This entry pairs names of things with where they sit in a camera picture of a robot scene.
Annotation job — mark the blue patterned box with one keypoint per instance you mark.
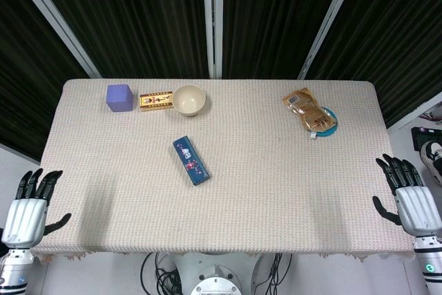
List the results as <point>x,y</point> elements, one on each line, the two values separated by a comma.
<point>191,160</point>

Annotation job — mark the beige bowl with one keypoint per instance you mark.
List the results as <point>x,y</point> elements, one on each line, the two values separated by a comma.
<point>189,101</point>

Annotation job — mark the purple foam cube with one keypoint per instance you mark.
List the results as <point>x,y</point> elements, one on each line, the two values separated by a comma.
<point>119,99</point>

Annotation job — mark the table with beige tablecloth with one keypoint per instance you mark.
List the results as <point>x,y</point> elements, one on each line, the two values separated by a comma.
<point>241,198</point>

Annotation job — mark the black flat device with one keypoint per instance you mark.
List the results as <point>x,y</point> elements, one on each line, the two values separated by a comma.
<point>423,136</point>

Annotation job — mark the black pleated curtain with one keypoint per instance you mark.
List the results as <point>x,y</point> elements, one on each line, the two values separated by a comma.
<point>393,32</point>
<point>138,15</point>
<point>24,77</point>
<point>273,15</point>

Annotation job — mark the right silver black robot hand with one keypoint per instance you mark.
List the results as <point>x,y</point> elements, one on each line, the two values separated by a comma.
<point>416,210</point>

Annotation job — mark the white frame post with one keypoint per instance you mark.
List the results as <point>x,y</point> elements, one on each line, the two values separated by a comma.
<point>213,18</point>
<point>328,18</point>
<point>55,18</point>

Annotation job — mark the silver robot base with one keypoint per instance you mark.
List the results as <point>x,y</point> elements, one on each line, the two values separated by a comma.
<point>217,277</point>

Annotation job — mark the white black sneaker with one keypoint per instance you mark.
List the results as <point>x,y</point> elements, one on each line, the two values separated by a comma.
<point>431,160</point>

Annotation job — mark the yellow red printed box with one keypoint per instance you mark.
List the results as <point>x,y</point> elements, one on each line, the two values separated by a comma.
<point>155,101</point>

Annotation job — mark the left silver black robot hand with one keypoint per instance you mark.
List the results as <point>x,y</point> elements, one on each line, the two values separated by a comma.
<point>26,220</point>

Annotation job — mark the pink white shoe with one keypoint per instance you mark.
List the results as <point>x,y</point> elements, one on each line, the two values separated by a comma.
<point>428,116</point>

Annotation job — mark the brown spouted pouch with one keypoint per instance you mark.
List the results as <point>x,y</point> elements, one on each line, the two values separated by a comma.
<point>307,108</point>

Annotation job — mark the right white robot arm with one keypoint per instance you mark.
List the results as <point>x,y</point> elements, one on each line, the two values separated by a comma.
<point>430,264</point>

